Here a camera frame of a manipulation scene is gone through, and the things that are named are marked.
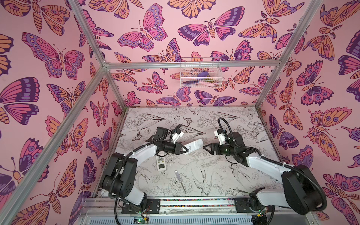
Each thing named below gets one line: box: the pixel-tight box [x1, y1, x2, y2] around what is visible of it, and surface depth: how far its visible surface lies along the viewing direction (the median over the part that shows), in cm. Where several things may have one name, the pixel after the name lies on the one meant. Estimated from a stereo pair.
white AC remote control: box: [182, 138, 204, 155], surface depth 86 cm
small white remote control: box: [156, 155, 166, 171], surface depth 89 cm
